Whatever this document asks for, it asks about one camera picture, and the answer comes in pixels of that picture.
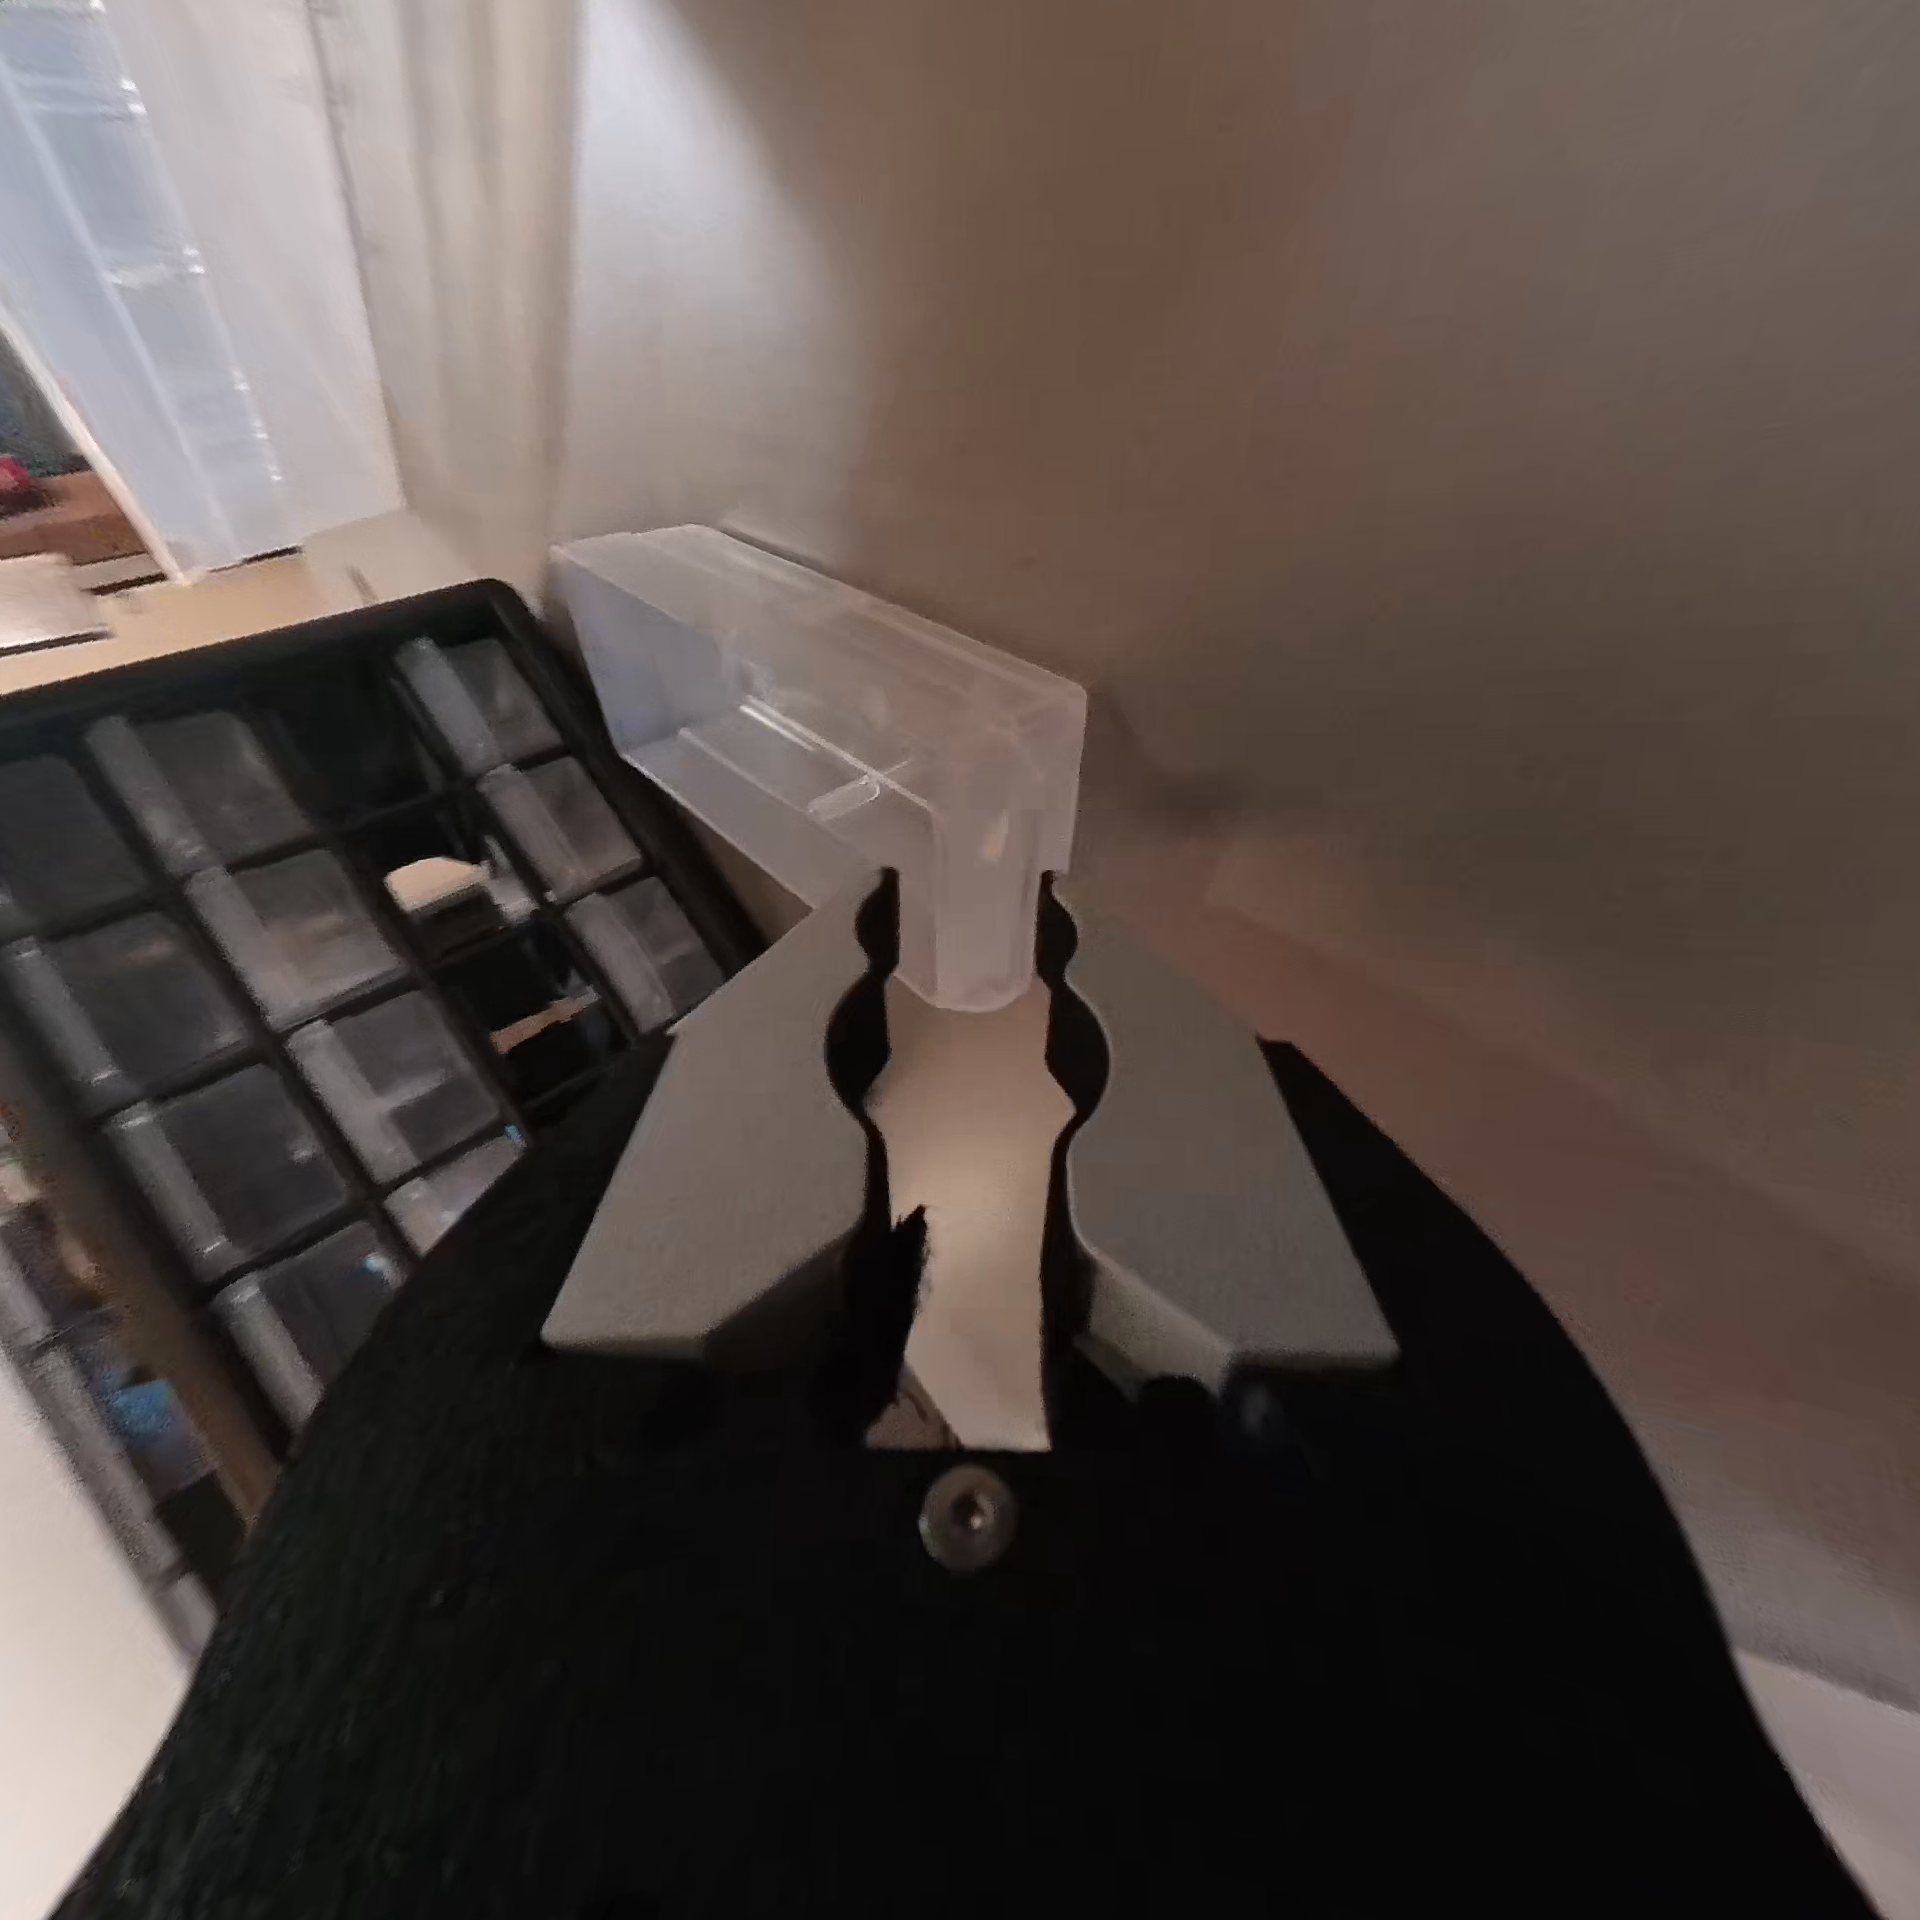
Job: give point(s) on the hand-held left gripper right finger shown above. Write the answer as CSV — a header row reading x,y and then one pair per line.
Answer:
x,y
1217,1200

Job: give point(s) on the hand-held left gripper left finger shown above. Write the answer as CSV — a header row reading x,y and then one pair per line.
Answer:
x,y
708,1185

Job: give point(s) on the rows of clear cabinet drawers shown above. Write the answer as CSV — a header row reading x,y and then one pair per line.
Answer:
x,y
242,1155

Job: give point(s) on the small clear plastic drawer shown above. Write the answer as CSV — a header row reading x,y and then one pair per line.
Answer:
x,y
900,718

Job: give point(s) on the black drawer cabinet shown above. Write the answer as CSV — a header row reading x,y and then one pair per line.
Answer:
x,y
452,639

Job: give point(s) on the clear plastic storage bin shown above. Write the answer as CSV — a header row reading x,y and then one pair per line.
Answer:
x,y
180,301

